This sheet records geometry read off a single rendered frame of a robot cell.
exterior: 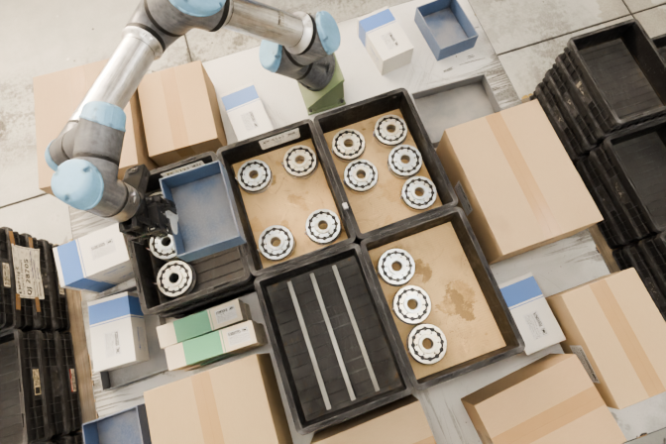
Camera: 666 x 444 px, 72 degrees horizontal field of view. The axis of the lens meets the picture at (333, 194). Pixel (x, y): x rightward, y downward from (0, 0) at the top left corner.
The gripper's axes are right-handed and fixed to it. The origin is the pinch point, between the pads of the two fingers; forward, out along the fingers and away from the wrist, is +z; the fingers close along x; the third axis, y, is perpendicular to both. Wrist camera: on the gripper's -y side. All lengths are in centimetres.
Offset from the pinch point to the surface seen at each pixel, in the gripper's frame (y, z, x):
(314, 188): -7.1, 32.1, 32.0
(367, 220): 7, 33, 44
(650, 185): 16, 89, 156
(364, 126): -23, 34, 53
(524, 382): 60, 32, 69
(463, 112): -23, 50, 88
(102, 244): -7.4, 20.8, -30.3
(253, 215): -4.5, 30.1, 12.1
